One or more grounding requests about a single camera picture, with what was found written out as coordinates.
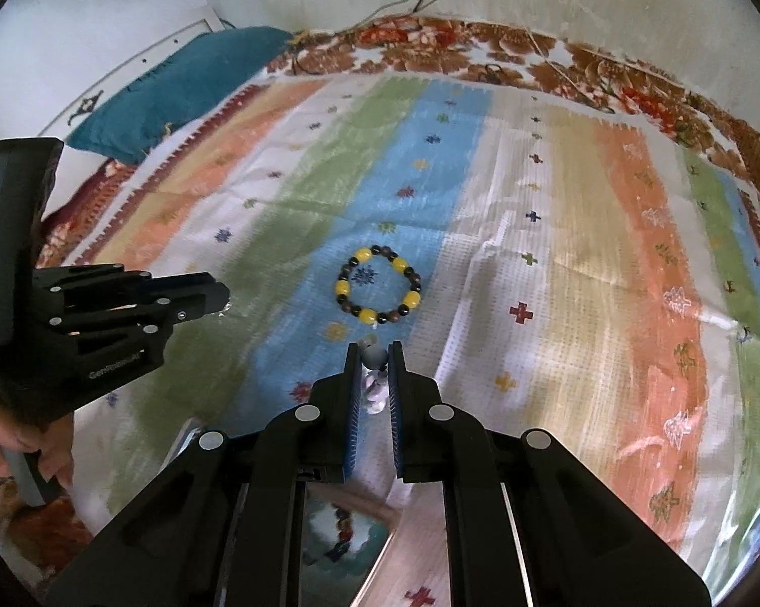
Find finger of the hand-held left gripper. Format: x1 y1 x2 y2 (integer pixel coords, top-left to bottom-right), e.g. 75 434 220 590
32 266 229 308
48 300 232 355

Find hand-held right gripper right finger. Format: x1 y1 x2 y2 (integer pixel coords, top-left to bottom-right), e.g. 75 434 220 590
388 341 713 607

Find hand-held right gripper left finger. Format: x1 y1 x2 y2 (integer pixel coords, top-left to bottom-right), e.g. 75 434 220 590
45 341 363 607

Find clear white bead bracelet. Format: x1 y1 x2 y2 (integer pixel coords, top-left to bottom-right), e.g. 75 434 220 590
360 340 395 416

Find yellow and black bead bracelet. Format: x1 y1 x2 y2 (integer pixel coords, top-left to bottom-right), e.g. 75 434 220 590
334 243 423 325

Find rectangular metal tin box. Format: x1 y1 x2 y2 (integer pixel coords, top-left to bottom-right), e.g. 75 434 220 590
165 420 533 607

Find white headboard panel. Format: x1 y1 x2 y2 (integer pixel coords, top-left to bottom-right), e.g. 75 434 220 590
38 3 226 140

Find teal pillow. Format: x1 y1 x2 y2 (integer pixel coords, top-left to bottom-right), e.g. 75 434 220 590
67 26 292 165

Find striped colourful mat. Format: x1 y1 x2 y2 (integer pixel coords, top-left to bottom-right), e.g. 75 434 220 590
0 69 760 607

